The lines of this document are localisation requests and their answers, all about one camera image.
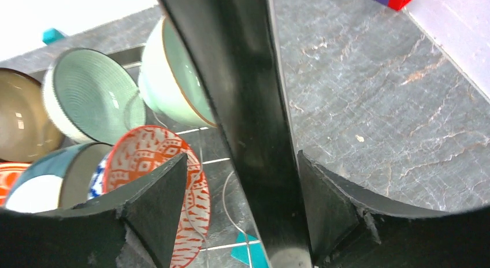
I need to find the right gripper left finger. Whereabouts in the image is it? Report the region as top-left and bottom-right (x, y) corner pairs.
(1, 153), (187, 267)

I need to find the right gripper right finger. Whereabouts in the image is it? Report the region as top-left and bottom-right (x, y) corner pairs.
(298, 151), (489, 267)

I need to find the red white patterned bowl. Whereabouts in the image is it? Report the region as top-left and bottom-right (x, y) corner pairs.
(102, 125), (211, 267)

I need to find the brown beige bowl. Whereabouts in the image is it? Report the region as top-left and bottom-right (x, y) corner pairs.
(1, 68), (65, 163)

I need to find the steel dish rack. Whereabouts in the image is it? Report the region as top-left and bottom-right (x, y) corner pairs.
(23, 0), (313, 268)

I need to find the blue white patterned bowl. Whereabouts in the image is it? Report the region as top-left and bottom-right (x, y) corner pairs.
(87, 153), (110, 200)

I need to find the teal block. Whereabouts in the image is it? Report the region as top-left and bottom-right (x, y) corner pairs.
(231, 233), (269, 268)

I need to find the red floral bowl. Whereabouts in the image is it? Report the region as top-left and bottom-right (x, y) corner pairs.
(1, 162), (31, 207)

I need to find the light green ribbed bowl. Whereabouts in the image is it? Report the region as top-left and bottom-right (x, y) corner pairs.
(42, 48), (147, 144)

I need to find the light green bowl front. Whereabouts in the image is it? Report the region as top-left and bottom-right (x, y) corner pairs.
(138, 17), (217, 128)

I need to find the blue block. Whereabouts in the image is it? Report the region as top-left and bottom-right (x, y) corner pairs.
(42, 28), (66, 45)

